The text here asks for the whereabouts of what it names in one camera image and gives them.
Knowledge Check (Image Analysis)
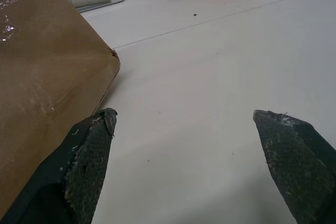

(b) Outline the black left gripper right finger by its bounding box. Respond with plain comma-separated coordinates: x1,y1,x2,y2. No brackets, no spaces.
252,109,336,224

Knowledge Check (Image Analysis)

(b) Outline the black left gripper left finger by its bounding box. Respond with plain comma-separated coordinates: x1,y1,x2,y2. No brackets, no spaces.
0,108,118,224

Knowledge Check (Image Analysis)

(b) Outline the brown cardboard box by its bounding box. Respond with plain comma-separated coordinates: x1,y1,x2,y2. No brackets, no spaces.
0,0,121,209

